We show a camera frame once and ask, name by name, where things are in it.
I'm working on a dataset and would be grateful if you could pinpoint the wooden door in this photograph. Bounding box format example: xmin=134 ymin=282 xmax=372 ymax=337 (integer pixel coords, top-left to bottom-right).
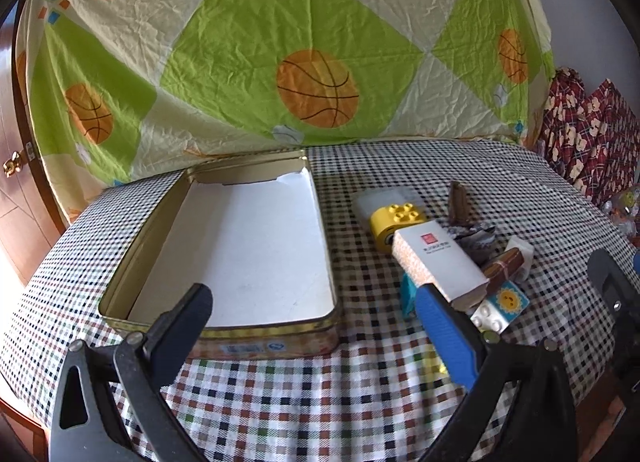
xmin=1 ymin=1 xmax=66 ymax=285

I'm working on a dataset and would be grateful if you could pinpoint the sun picture toy block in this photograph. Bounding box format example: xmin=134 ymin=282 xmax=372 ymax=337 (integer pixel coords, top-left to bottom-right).
xmin=471 ymin=281 xmax=529 ymax=334

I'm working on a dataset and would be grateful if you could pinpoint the yellow face toy brick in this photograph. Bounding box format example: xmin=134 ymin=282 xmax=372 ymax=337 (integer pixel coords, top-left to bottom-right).
xmin=369 ymin=202 xmax=427 ymax=253

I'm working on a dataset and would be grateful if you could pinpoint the checkered tablecloth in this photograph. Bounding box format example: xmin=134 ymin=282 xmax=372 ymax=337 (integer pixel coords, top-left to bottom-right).
xmin=1 ymin=141 xmax=634 ymax=461

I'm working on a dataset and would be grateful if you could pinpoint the white book-shaped box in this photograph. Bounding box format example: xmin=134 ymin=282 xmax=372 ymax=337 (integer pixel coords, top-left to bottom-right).
xmin=392 ymin=221 xmax=489 ymax=312

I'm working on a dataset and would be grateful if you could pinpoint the gold metal tin box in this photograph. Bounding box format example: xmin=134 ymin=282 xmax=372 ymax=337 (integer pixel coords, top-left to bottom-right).
xmin=98 ymin=149 xmax=340 ymax=360

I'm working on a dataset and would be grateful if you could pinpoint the red patterned fabric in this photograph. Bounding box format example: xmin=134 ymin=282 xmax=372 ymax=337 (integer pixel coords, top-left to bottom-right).
xmin=538 ymin=68 xmax=639 ymax=210

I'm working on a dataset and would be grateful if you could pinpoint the basketball pattern bed sheet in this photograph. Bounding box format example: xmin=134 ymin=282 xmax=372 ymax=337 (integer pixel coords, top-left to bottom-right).
xmin=16 ymin=0 xmax=554 ymax=219

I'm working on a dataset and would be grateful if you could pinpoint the brass door knob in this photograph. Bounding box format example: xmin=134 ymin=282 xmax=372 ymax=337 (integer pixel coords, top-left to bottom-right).
xmin=2 ymin=150 xmax=24 ymax=177

